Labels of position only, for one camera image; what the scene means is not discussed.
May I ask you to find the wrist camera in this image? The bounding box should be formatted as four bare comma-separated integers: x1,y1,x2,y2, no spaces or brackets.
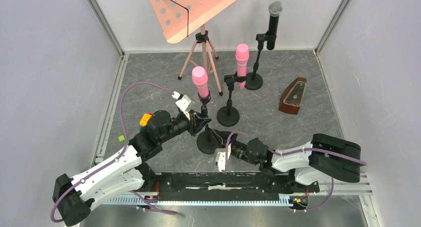
215,146,231,172
172,91,192,121

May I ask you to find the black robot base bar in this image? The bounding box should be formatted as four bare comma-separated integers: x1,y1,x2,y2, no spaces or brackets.
139,172,320,202

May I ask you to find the pink microphone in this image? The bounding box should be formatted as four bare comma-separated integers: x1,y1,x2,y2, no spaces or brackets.
192,66,211,106
235,43,250,89

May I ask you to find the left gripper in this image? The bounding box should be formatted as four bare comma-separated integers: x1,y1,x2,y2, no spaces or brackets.
159,109,212,144

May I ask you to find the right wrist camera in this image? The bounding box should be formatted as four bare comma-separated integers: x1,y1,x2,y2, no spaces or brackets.
215,146,231,172

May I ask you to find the brown metronome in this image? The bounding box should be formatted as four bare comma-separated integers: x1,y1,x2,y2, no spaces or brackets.
279,77,307,115

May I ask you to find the small green cube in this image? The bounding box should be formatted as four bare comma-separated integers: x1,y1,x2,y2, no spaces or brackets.
118,135,125,143

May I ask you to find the colourful toy block stack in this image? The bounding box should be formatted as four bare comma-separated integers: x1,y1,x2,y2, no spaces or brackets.
140,113,153,127

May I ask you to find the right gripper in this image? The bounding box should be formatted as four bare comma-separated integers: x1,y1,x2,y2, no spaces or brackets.
212,128,258,165

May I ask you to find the pink music stand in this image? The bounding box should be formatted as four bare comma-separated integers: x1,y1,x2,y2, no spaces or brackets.
149,0,237,95

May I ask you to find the black microphone stand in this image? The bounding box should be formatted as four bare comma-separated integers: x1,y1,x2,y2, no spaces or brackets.
245,34,277,90
216,72,246,127
197,97,221,154

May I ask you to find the black microphone silver grille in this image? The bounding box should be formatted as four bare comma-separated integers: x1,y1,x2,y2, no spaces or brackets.
266,0,283,50

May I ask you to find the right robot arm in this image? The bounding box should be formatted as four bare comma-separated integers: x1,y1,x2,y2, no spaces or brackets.
213,130,367,191

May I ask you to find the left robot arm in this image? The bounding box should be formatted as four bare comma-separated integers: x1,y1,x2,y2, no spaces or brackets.
50,108,211,227

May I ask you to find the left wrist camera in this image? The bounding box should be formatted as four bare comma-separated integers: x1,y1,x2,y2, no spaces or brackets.
172,91,192,121

